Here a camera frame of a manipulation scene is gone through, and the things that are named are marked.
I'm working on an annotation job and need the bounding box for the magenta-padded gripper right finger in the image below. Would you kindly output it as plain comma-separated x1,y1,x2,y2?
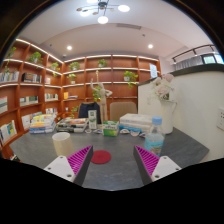
133,144,183,186

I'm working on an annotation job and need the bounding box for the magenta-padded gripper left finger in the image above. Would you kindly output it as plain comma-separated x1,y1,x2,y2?
43,144,94,187

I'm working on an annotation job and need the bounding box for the clear water bottle blue cap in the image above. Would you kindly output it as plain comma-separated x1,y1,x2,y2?
144,116,166,158

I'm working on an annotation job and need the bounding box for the cream ceramic cup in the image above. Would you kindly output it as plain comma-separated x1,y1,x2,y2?
51,132,75,158

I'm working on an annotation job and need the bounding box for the flat round red coaster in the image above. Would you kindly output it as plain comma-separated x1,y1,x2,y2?
90,149,112,165

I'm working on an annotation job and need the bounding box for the stack of dark books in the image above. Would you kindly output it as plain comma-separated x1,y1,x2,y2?
55,117,90,134

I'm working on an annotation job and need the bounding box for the stack of colourful books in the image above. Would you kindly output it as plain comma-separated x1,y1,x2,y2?
28,113,58,135

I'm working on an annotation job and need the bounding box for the white vase with pink flowers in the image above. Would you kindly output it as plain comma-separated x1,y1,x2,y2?
149,73,178,135

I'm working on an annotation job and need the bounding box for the tall white green carton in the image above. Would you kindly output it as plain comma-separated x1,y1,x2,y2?
87,109,98,130

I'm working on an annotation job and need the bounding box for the green cardboard box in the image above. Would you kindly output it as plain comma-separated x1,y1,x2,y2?
102,120,120,137

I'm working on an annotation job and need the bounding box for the dark upholstered chair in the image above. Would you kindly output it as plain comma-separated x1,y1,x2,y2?
77,101,102,125

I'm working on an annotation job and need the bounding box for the wooden artist mannequin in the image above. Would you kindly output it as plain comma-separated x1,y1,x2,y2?
90,78,114,123

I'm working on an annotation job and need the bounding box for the grey window curtain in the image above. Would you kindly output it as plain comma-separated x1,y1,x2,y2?
173,54,204,72

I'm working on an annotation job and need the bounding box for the window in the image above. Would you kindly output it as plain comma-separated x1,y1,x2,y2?
201,53,224,65

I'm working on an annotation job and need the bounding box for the ceiling air vent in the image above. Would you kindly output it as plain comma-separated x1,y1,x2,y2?
116,23,143,30

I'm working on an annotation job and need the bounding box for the multi-bulb ceiling lamp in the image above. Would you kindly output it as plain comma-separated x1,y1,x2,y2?
75,0,132,25

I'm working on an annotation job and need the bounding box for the white wall socket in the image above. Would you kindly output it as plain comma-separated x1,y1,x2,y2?
215,106,224,132

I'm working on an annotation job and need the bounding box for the wooden wall shelf unit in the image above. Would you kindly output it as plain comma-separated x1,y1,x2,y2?
0,37,162,159

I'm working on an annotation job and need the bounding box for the dark curtain rail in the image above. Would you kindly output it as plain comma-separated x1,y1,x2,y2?
171,43,218,63

